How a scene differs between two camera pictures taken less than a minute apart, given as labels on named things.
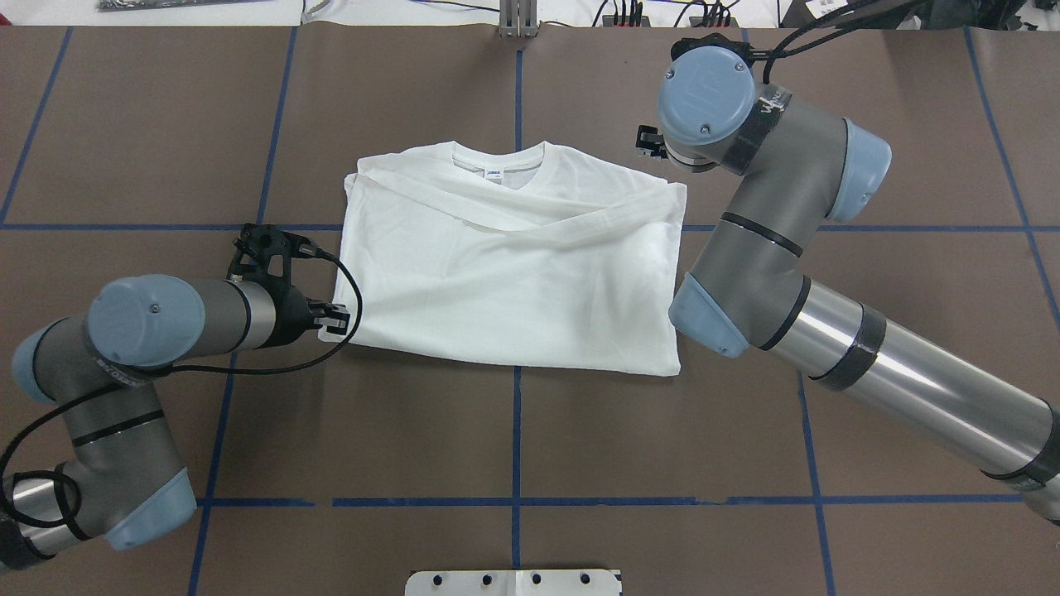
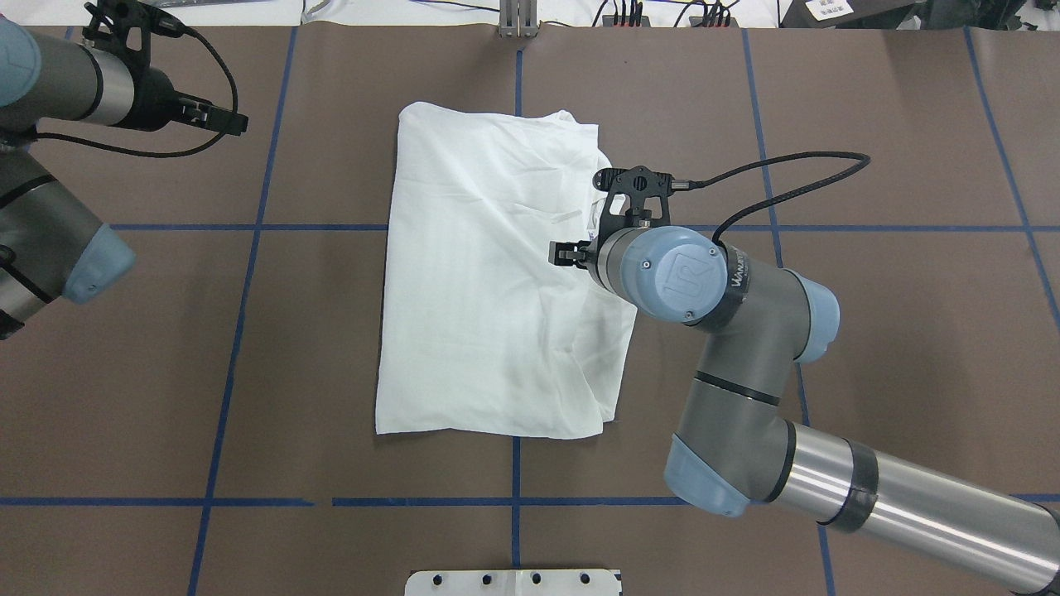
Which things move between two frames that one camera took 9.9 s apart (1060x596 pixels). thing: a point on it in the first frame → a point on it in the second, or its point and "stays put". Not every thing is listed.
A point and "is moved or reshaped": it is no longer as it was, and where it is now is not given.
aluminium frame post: (517, 19) stays put
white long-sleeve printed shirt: (538, 257) is moved or reshaped
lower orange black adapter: (713, 21) stays put
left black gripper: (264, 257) → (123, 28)
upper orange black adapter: (625, 21) stays put
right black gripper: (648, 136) → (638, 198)
